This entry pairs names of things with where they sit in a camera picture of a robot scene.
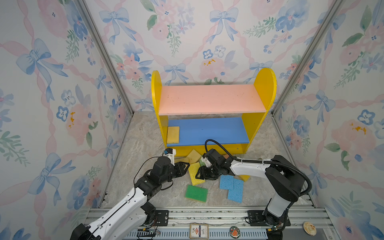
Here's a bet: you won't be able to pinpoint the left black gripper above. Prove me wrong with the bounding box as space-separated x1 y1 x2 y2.
159 161 190 186

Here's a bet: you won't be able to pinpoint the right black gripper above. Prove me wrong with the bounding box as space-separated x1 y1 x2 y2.
193 166 221 181

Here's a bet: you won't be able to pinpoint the bright yellow sponge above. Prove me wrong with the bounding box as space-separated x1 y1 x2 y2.
188 163 206 186

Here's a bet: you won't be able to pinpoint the dark green sponge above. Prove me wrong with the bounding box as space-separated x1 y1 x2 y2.
185 185 208 203

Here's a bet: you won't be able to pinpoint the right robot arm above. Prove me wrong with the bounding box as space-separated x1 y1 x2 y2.
196 149 312 228

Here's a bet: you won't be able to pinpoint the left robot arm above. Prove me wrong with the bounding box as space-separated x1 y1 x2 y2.
70 156 190 240

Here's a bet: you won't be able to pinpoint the yellow shelf pink blue boards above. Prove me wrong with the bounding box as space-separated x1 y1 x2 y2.
151 68 277 157

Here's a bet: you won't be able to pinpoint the pale yellow sponge orange back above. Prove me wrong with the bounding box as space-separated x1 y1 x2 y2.
186 150 202 164

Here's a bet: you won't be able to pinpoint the blue sponge upper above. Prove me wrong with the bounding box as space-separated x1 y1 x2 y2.
220 175 234 190

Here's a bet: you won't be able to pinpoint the blue sponge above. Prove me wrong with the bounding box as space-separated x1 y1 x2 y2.
228 179 244 203
220 175 234 190

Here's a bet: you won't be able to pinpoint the blue sponge lower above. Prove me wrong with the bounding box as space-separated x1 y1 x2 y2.
228 179 244 203

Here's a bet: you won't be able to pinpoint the yellow sponge right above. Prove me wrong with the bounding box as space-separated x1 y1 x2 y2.
239 175 250 182

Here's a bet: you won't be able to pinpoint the square printed card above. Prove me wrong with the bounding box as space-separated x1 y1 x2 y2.
189 224 209 240

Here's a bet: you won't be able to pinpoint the round dark badge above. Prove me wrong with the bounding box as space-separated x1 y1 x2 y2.
230 226 241 239

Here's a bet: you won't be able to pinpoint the round beige disc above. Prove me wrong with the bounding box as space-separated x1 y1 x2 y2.
303 222 317 236

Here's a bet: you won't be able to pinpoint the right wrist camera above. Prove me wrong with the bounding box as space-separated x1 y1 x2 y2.
199 157 212 168

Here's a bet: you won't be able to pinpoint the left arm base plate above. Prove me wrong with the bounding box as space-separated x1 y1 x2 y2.
143 210 169 227

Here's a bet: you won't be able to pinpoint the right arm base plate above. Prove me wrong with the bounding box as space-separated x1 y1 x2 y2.
247 209 291 227

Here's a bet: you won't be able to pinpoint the black corrugated cable right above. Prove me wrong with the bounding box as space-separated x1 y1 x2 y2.
204 138 313 197

